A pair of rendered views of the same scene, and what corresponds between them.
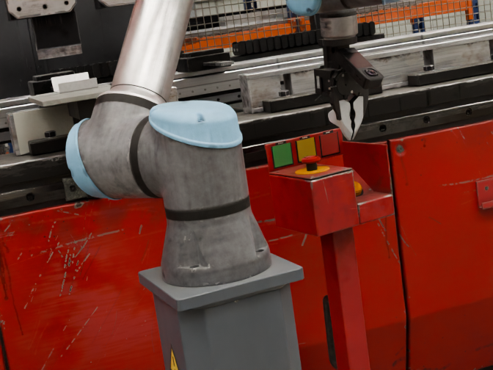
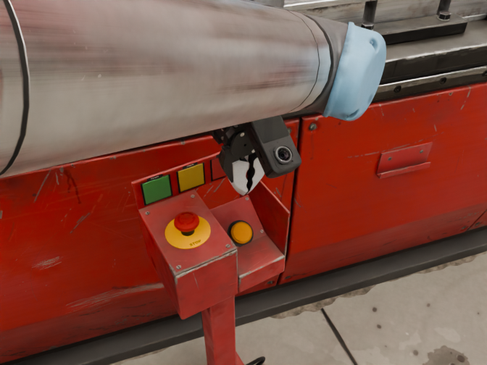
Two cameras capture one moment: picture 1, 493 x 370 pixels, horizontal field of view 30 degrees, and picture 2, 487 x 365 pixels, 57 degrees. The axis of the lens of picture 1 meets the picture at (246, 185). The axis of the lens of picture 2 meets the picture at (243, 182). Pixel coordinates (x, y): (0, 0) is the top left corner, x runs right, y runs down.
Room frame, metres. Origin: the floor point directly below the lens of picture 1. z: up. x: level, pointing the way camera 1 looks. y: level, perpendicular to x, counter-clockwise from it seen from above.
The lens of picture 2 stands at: (1.38, -0.22, 1.31)
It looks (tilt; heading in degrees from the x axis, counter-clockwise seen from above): 41 degrees down; 0
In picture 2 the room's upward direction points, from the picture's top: straight up
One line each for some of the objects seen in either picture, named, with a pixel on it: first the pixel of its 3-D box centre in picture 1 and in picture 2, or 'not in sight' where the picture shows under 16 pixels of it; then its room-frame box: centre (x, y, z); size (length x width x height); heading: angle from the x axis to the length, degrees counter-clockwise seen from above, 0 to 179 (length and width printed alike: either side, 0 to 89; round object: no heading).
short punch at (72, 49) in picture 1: (56, 35); not in sight; (2.12, 0.38, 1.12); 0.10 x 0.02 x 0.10; 108
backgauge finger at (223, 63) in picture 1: (211, 59); not in sight; (2.40, 0.04, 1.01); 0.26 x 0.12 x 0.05; 18
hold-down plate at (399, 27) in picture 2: (464, 71); (404, 30); (2.37, -0.60, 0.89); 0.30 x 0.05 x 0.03; 108
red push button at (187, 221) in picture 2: (311, 164); (187, 226); (1.86, -0.14, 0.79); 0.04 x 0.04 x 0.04
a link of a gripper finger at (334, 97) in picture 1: (340, 98); (235, 156); (1.88, -0.22, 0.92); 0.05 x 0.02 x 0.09; 119
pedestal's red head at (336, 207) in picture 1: (329, 179); (212, 229); (1.90, -0.17, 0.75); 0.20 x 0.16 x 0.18; 119
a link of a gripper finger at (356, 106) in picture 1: (350, 116); (248, 162); (1.92, -0.24, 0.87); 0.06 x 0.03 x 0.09; 29
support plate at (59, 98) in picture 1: (77, 95); not in sight; (1.98, 0.33, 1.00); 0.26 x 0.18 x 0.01; 18
